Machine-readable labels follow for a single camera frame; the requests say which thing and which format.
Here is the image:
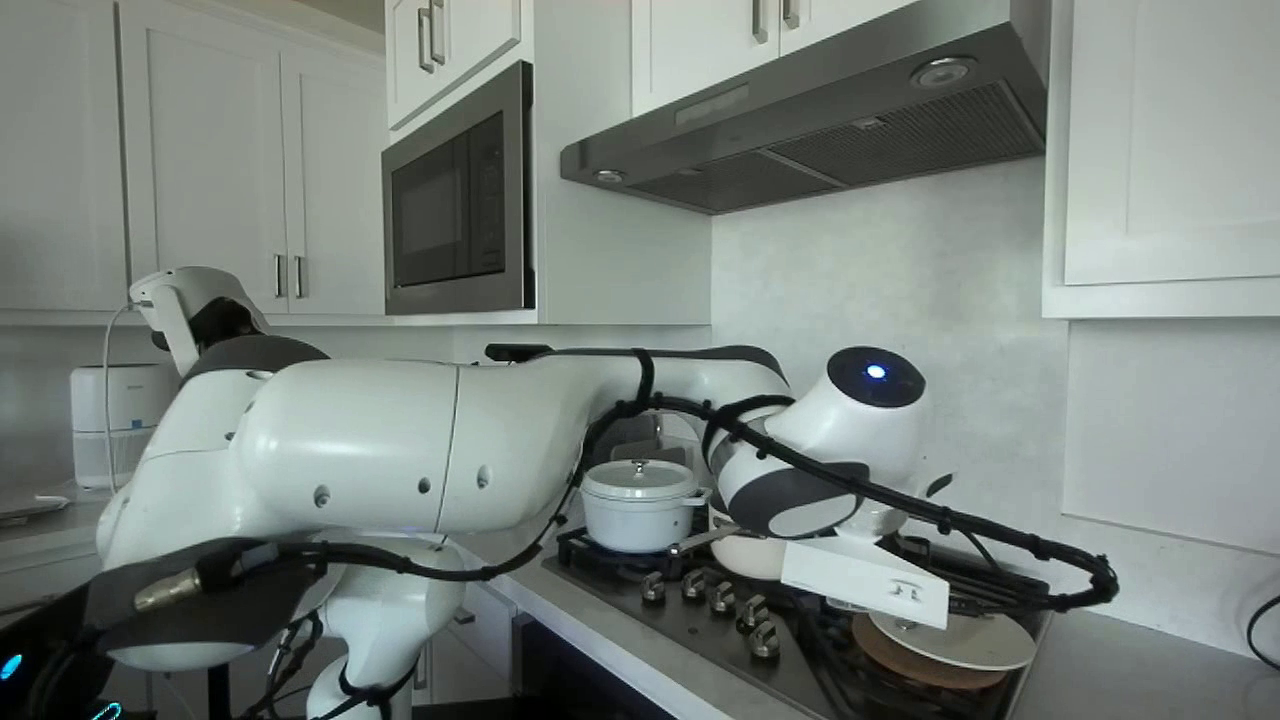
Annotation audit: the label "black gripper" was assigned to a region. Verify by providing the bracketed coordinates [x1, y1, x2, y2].
[916, 528, 1059, 615]

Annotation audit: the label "round cork trivet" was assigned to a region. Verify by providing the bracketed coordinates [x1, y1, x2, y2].
[854, 615, 1031, 694]

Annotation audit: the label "white dutch oven with lid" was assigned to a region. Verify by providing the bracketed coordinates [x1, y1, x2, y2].
[575, 454, 714, 558]

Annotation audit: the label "black built-in oven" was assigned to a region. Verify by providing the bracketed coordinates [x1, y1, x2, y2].
[514, 624, 671, 720]

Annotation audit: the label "white upper cabinet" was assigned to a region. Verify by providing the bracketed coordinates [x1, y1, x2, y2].
[1039, 0, 1280, 322]
[381, 0, 539, 137]
[634, 0, 925, 110]

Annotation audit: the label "steel range hood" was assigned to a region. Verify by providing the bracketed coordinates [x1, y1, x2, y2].
[558, 0, 1056, 216]

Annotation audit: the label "white drawer cabinet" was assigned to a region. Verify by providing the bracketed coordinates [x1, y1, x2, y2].
[446, 584, 535, 717]

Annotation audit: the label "built-in black microwave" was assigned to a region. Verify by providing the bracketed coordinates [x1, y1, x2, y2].
[381, 54, 539, 321]

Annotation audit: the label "white countertop appliance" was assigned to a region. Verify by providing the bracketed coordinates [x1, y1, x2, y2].
[67, 359, 179, 492]

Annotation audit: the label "tall white cabinet doors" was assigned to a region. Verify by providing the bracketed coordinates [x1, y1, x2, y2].
[0, 0, 391, 322]

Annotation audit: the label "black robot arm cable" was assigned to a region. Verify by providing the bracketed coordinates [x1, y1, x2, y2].
[198, 339, 1125, 621]

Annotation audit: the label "cream saucepan with steel handle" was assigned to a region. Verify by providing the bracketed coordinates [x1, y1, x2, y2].
[671, 524, 803, 589]

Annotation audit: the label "black kettle cord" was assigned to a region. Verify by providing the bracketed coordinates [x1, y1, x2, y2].
[1244, 590, 1280, 678]

